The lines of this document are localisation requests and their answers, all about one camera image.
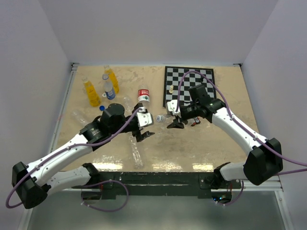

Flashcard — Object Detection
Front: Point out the clear bottle white cap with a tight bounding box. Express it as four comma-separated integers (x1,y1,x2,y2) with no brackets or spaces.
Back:
156,113,192,127

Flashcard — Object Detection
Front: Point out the yellow tea bottle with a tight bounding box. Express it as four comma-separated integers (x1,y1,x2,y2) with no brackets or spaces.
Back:
104,65,119,94

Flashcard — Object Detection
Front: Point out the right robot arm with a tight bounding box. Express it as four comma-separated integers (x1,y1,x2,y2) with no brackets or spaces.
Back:
166,85,283,188

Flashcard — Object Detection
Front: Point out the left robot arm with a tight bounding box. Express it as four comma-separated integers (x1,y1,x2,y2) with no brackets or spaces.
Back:
6,103,154,209

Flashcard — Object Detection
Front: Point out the clear crushed bottle middle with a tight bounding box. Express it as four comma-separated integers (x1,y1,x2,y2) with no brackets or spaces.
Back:
123,96,134,114

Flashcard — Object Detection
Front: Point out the red label clear bottle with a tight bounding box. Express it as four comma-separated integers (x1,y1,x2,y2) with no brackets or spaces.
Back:
138,83,150,107

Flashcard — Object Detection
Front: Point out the long clear crushed bottle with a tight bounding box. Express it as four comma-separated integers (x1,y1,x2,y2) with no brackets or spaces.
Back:
129,135,143,169

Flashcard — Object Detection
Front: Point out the clear bottle far left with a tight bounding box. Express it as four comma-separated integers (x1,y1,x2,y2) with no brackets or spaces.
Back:
71,110,88,126

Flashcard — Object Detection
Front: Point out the cartoon fridge magnet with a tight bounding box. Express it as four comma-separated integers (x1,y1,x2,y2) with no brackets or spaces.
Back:
191,117,201,127

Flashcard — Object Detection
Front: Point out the white chess piece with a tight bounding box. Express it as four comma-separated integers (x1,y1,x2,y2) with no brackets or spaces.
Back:
169,85,174,94

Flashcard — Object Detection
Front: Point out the black white chessboard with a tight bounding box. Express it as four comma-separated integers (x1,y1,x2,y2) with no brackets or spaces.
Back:
163,66,216,107

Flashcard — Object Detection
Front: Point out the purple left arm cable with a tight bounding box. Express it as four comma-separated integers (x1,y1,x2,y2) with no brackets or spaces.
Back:
5,108,144,209

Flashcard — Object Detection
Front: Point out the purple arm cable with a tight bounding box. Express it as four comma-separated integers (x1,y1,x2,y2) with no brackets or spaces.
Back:
5,108,144,209
176,70,307,177

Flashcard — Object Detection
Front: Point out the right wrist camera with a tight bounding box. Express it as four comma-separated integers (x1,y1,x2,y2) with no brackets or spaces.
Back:
166,100,181,117

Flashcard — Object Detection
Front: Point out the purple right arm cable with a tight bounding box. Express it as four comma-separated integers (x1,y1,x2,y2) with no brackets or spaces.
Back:
176,70,307,177

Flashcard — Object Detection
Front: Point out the black base frame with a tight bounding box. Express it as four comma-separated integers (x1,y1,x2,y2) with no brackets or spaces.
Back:
82,163,241,200

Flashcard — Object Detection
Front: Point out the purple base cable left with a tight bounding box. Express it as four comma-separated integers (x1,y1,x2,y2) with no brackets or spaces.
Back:
81,179,130,212

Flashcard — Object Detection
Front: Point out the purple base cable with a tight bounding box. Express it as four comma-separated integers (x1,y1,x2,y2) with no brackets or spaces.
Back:
81,179,130,212
214,181,245,207

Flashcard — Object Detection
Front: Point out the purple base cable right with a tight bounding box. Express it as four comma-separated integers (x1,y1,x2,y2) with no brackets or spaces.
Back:
214,181,245,207

